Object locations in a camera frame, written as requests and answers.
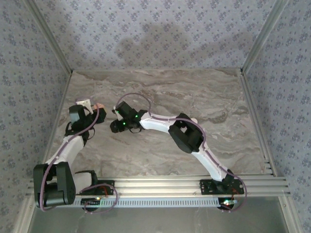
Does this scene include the grey slotted cable duct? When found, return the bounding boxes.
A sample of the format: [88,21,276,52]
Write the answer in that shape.
[72,197,240,209]

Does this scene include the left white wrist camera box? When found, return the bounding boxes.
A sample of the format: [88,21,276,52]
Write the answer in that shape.
[75,98,95,114]

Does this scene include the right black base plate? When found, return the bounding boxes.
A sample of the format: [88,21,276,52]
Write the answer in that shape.
[198,178,245,196]

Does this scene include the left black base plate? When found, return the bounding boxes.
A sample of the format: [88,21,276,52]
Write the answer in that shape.
[77,179,115,196]

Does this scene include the aluminium frame leg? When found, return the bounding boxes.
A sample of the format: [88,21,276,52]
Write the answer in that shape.
[279,196,303,233]
[14,196,37,233]

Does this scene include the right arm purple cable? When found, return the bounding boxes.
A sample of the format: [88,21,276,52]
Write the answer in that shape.
[115,93,248,214]

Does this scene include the aluminium mounting rail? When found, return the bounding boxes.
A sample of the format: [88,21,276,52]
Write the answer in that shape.
[25,176,292,198]

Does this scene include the aluminium frame post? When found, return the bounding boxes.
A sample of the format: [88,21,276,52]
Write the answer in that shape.
[24,0,74,73]
[240,0,290,73]

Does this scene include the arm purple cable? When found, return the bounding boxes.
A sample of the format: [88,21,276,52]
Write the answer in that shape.
[115,93,248,214]
[38,98,118,214]

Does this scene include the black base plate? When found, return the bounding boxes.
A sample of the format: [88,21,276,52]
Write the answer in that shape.
[77,179,115,196]
[198,178,245,196]

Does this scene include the black controller board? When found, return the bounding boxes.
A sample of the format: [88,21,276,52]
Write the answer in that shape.
[81,198,102,211]
[218,198,238,211]

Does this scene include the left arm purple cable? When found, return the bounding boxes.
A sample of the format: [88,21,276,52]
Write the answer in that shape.
[38,98,118,214]

